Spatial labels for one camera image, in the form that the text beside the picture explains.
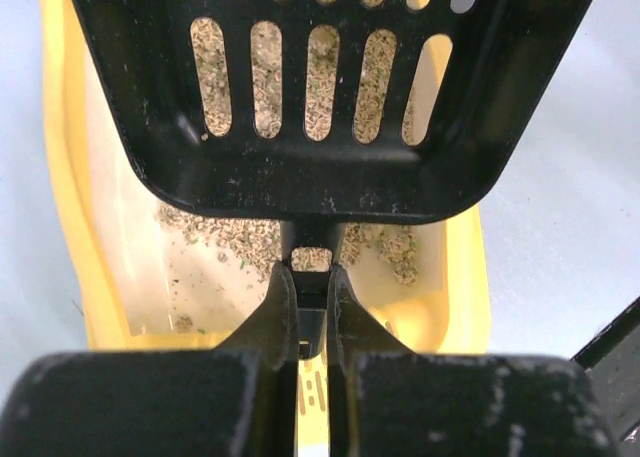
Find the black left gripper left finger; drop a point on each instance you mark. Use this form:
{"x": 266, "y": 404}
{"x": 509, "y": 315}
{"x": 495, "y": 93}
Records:
{"x": 236, "y": 399}

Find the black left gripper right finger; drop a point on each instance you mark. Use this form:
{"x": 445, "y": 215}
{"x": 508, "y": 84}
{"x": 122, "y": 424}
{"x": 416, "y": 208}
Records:
{"x": 387, "y": 400}

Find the black slotted litter scoop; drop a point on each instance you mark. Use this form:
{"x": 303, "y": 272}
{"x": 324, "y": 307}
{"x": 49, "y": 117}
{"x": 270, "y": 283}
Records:
{"x": 486, "y": 91}

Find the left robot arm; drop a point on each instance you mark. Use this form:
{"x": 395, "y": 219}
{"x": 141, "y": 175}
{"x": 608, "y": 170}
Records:
{"x": 610, "y": 361}

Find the yellow litter box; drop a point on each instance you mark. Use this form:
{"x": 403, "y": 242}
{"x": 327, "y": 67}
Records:
{"x": 153, "y": 276}

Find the beige cat litter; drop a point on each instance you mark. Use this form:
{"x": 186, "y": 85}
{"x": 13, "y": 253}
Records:
{"x": 290, "y": 177}

